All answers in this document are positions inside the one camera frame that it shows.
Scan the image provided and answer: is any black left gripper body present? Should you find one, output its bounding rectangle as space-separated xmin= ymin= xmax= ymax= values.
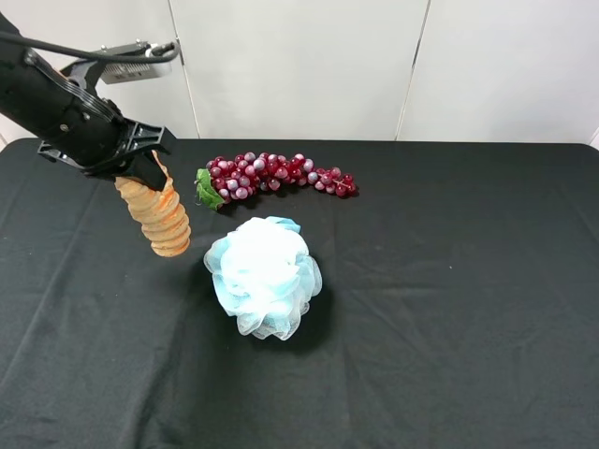
xmin=22 ymin=50 xmax=170 ymax=179

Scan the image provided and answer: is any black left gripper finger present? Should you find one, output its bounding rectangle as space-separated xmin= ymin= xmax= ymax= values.
xmin=130 ymin=151 xmax=168 ymax=192

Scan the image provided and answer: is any twisted golden bread loaf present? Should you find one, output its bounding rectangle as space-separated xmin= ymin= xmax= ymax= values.
xmin=114 ymin=151 xmax=191 ymax=257

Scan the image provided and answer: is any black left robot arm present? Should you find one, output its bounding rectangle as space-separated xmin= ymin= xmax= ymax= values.
xmin=1 ymin=18 xmax=180 ymax=191

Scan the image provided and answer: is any red artificial grape bunch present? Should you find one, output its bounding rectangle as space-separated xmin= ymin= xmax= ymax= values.
xmin=195 ymin=152 xmax=358 ymax=211

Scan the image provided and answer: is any blue white mesh bath pouf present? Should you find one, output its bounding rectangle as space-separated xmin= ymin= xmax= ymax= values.
xmin=203 ymin=216 xmax=323 ymax=340

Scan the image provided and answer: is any black tablecloth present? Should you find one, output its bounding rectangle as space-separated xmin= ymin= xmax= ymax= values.
xmin=1 ymin=139 xmax=598 ymax=448

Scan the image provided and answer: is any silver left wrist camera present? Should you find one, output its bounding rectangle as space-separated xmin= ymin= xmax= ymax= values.
xmin=60 ymin=41 xmax=174 ymax=86

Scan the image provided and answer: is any black left camera cable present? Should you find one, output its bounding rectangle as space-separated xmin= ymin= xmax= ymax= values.
xmin=0 ymin=31 xmax=182 ymax=62

